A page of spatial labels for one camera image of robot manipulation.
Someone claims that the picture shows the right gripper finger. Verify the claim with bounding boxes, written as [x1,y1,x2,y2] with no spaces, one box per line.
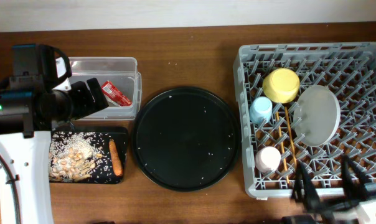
[340,154,374,200]
[291,162,321,210]

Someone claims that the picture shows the pink plastic cup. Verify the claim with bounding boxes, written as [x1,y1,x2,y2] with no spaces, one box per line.
[255,146,281,173]

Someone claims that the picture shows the wooden chopstick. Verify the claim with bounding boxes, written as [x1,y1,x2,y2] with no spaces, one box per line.
[284,106,297,167]
[276,111,289,185]

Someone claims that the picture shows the grey plate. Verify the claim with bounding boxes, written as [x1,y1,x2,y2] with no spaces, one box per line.
[293,85,341,147]

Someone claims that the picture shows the blue plastic cup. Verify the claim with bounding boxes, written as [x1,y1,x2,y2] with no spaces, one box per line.
[249,96,273,125]

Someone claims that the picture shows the red sauce packet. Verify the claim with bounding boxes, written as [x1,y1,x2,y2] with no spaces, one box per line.
[101,80,133,106]

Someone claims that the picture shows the yellow bowl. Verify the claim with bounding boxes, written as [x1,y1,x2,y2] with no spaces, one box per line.
[262,68,300,103]

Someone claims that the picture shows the orange carrot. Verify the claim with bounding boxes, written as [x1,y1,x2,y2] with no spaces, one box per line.
[109,139,123,177]

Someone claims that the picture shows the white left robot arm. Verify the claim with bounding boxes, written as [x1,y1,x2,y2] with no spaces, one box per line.
[0,78,108,223]

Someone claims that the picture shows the grey dishwasher rack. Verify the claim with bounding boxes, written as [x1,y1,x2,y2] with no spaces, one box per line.
[233,42,376,199]

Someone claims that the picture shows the rice and food scraps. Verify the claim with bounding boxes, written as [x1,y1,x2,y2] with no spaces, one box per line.
[49,131,115,184]

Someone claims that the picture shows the black rectangular tray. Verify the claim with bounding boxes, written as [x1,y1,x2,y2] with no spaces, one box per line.
[52,126,128,184]

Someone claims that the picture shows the clear plastic bin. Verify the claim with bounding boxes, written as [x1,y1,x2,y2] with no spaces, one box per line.
[69,57,142,121]

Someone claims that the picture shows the round black tray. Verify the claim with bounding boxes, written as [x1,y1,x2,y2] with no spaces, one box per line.
[131,86,240,192]

